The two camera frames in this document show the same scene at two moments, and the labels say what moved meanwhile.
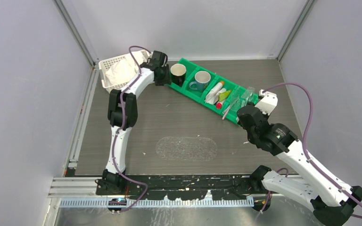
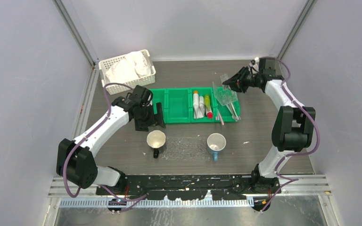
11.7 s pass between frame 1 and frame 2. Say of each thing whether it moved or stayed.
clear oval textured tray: stayed
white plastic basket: stayed
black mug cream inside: moved
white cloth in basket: stayed
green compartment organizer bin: moved
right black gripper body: moved
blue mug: moved
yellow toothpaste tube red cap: moved
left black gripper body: moved
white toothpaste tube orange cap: moved
